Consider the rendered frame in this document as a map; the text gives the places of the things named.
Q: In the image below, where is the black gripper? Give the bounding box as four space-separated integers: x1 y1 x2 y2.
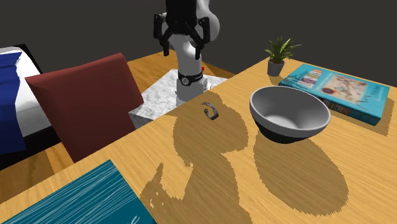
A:
153 0 212 60

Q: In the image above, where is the white marble robot stand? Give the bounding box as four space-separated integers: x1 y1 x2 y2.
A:
129 69 229 130

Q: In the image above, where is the small potted green plant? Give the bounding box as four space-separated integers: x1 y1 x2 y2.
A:
264 36 303 78

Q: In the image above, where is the grey bowl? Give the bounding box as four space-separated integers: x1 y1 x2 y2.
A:
249 85 332 144

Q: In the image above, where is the teal illustrated book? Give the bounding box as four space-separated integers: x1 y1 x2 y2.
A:
278 63 391 127

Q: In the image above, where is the white bed with blue blanket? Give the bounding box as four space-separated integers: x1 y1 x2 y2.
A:
0 44 62 171

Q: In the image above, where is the teal book with white streaks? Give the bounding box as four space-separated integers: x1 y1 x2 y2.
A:
0 158 158 224

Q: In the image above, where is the wooden desk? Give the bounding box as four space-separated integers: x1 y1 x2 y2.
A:
0 57 397 224

